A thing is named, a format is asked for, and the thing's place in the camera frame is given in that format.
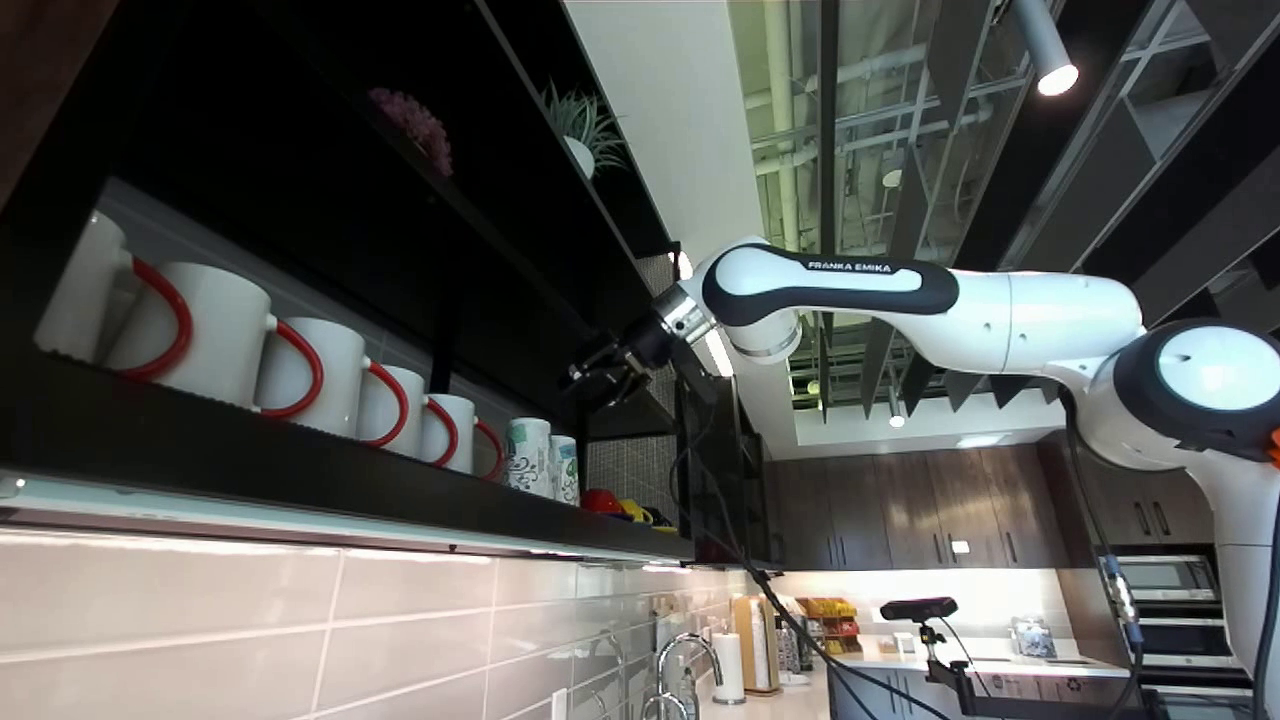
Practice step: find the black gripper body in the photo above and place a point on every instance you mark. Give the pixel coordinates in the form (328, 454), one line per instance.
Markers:
(621, 360)

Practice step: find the patterned white cup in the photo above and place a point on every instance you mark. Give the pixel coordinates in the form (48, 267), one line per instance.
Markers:
(565, 470)
(530, 464)

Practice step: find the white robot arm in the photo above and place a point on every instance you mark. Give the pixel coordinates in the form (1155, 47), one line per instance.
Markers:
(1193, 399)

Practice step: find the red and yellow fruit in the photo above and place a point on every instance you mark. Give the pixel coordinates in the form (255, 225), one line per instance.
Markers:
(610, 506)

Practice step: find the green potted plant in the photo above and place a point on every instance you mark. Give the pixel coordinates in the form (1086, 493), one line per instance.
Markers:
(585, 129)

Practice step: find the wooden box on counter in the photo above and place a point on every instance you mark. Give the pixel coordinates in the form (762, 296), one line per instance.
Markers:
(757, 647)

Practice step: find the yellow items on counter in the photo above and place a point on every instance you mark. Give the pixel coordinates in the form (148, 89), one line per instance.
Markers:
(833, 620)

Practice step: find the purple flower decoration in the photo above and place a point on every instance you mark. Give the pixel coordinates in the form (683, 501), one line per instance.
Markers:
(416, 126)

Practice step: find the white paper towel roll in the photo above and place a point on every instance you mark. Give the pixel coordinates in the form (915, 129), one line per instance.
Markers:
(728, 669)

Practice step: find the chrome kitchen faucet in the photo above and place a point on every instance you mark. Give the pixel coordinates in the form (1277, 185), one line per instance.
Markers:
(648, 669)

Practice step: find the white ceiling spotlight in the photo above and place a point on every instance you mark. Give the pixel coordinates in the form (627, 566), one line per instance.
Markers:
(1041, 36)

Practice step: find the built-in oven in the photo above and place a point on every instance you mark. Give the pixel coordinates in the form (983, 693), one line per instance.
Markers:
(1174, 633)

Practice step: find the white mug at far left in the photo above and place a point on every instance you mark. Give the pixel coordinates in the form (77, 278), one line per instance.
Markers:
(84, 293)

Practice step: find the black wall shelf unit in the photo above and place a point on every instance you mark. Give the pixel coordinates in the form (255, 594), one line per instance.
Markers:
(255, 116)

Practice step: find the black camera on stand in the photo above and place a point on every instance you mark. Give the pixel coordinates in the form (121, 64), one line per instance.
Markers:
(926, 615)

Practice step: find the large white mug red handle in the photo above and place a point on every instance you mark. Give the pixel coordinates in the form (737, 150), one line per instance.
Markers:
(193, 328)

